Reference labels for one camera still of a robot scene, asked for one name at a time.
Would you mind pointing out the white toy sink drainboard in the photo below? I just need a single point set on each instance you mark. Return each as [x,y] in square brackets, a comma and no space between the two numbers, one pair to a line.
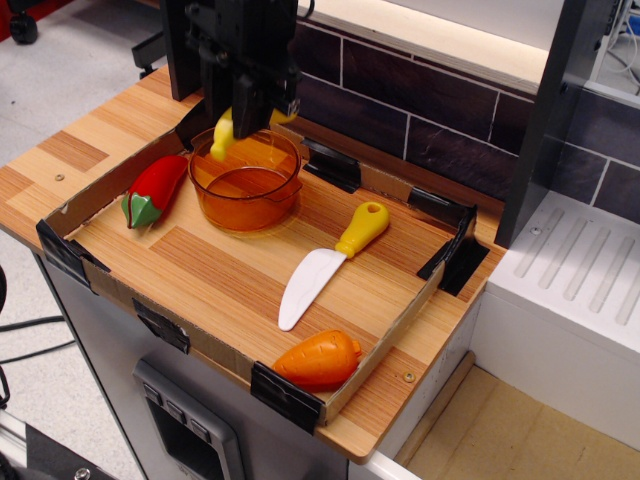
[559,317]

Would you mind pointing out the yellow plastic toy banana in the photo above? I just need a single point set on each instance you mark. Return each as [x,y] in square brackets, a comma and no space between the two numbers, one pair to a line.
[223,135]

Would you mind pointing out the black office chair base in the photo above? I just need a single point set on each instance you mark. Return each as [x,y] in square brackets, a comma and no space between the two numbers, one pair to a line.
[148,53]

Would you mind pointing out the toy knife yellow handle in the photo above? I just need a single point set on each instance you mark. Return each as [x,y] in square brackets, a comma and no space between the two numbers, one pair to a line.
[316,269]

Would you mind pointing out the orange transparent plastic pot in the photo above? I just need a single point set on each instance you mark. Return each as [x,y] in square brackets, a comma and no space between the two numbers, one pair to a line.
[254,187]

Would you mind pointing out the cardboard fence with black tape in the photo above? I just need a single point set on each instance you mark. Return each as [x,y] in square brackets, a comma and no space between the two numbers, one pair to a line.
[215,294]

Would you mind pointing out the grey toy oven front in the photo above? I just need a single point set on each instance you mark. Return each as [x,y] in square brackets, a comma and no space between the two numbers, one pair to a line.
[202,444]

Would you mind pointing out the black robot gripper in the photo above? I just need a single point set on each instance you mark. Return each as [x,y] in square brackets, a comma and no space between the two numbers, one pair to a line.
[245,60]

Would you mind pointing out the orange toy carrot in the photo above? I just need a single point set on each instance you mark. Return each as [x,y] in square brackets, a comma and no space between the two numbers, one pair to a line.
[322,362]

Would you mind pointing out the red toy chili pepper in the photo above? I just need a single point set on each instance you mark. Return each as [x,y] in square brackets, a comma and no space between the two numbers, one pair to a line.
[150,194]

